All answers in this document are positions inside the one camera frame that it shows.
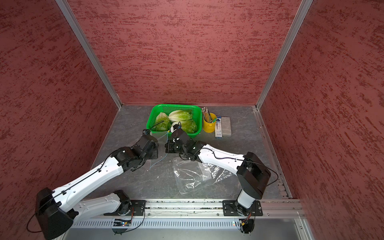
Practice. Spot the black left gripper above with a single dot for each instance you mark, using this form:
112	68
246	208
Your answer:
154	152

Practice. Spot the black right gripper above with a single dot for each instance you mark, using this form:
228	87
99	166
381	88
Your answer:
169	148

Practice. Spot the chinese cabbage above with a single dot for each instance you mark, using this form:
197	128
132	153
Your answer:
180	115
162	123
189	127

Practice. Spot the clear zipper bag blue seal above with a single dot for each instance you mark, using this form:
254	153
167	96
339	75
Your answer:
162	138

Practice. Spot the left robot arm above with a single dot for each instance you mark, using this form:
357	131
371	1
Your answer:
57	210

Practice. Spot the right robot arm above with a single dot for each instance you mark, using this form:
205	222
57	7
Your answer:
252	174

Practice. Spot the spare clear zipper bag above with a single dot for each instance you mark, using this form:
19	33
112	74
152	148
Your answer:
192	175

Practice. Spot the yellow pencil cup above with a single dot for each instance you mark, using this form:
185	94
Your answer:
209	127

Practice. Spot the green plastic perforated basket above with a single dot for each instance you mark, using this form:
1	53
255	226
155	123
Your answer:
167	109

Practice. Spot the blue white small box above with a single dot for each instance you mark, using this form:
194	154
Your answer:
218	127

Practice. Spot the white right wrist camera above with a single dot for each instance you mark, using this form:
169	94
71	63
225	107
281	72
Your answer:
175	126

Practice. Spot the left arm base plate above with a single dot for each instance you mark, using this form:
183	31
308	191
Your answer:
135	207

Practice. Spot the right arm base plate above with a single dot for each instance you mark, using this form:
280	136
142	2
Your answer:
233	208

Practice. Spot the perforated white cable tray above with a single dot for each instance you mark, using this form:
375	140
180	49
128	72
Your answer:
194	224

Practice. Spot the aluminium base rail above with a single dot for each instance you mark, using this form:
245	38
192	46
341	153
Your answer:
213	209

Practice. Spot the aluminium left corner post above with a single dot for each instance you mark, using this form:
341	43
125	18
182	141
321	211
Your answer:
79	33

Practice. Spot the aluminium corner post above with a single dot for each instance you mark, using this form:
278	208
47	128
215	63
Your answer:
79	33
290	37

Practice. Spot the aluminium right corner post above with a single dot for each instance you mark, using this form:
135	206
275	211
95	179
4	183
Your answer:
290	37

